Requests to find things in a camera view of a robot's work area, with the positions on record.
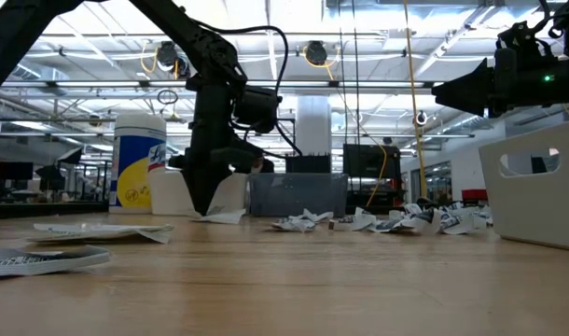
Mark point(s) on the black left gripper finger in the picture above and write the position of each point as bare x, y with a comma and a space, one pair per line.
205, 186

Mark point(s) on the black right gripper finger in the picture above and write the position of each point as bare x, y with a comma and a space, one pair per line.
471, 91

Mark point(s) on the white gauze packet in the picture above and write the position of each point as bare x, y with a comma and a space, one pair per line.
228, 205
98, 231

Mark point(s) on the printed white packet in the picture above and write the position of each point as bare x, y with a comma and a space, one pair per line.
42, 263

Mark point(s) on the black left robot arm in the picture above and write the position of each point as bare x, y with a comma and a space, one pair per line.
196, 37

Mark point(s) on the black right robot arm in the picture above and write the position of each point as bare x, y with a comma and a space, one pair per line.
564, 79

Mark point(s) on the white plastic bin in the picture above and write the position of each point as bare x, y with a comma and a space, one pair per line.
168, 196

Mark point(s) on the small round hanging reel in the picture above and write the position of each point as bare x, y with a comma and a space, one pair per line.
420, 118

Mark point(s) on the disinfecting wipes canister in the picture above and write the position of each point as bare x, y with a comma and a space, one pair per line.
130, 154

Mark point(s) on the grey translucent plastic bin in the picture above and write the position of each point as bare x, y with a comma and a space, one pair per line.
298, 193

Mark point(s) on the small printed wipe packet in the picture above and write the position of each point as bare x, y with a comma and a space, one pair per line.
294, 225
317, 216
387, 226
412, 208
424, 221
482, 217
454, 206
396, 214
454, 224
354, 223

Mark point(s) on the black crate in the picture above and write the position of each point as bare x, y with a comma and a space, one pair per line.
308, 164

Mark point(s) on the white pillar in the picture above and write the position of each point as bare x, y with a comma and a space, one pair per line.
312, 126

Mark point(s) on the red box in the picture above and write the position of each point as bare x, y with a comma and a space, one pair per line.
474, 195

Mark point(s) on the black monitor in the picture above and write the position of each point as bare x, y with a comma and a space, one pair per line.
370, 161

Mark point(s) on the dark angled panel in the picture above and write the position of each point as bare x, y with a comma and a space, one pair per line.
72, 156

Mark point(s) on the dark background equipment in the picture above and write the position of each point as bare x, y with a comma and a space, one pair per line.
50, 177

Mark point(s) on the dark background monitor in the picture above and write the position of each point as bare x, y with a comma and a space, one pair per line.
15, 171

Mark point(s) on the long silver duct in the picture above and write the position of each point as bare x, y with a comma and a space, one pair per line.
471, 122

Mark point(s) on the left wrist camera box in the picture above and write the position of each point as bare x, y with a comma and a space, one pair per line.
259, 109

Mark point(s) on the black metal rig frame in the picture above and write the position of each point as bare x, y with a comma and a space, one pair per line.
46, 209

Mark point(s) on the silver ventilation duct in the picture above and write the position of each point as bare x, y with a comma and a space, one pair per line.
25, 70

